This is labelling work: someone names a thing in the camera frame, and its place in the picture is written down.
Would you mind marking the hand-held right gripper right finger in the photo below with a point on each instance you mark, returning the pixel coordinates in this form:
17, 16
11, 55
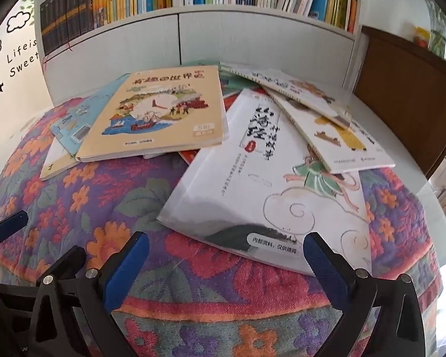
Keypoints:
323, 267

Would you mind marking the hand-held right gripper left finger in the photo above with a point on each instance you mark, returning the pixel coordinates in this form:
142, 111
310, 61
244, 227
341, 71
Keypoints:
128, 267

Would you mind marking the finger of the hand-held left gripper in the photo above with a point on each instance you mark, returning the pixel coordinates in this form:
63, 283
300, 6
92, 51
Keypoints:
9, 226
67, 260

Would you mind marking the white book mermaid figure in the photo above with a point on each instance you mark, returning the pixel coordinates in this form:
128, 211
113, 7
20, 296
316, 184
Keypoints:
55, 163

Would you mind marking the white book green-dress figure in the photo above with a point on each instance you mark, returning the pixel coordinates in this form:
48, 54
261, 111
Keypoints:
245, 178

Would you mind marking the white book yellow-robed figure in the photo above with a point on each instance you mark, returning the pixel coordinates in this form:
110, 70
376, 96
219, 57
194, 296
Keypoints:
342, 145

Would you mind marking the light blue illustrated book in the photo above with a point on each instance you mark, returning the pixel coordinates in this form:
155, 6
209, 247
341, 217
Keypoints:
78, 122

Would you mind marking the beige book ship illustration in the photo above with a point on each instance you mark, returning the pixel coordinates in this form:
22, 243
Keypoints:
152, 111

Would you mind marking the white book orange figure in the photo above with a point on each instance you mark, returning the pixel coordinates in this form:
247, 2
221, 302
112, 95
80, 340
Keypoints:
301, 85

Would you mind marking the floral blanket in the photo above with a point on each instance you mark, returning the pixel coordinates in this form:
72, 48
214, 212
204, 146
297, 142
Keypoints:
96, 200

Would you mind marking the brown wooden cabinet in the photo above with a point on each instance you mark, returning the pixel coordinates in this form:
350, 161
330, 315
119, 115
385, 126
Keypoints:
401, 93

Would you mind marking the white bookshelf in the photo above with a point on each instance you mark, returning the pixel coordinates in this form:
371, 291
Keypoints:
245, 37

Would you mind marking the vase with green plant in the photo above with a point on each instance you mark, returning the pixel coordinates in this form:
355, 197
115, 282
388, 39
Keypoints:
436, 33

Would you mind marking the black lettering wall decal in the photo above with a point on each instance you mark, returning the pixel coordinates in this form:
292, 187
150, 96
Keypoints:
22, 59

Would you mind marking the tree swing wall decal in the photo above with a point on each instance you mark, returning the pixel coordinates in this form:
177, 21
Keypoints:
28, 3

